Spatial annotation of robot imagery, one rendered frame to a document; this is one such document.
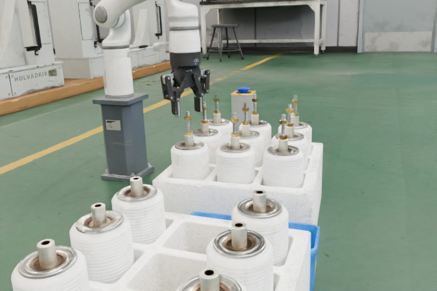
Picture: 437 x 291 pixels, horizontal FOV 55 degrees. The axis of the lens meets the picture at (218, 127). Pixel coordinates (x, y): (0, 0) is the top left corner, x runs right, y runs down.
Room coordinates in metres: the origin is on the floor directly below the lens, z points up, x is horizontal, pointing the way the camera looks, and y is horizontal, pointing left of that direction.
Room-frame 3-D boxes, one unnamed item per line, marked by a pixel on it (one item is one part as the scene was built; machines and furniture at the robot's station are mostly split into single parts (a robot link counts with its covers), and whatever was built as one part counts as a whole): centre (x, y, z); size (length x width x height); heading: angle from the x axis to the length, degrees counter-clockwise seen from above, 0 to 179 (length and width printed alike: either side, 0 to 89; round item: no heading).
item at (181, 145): (1.02, 0.08, 0.25); 0.08 x 0.08 x 0.01
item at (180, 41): (1.03, 0.09, 0.52); 0.11 x 0.09 x 0.06; 43
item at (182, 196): (1.09, -0.07, 0.09); 0.39 x 0.39 x 0.18; 73
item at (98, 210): (0.62, 0.20, 0.26); 0.02 x 0.02 x 0.03
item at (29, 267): (0.51, 0.24, 0.25); 0.08 x 0.08 x 0.01
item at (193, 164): (1.02, 0.08, 0.16); 0.10 x 0.10 x 0.18
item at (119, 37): (1.49, 0.35, 0.54); 0.09 x 0.09 x 0.17; 61
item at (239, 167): (0.98, -0.04, 0.16); 0.10 x 0.10 x 0.18
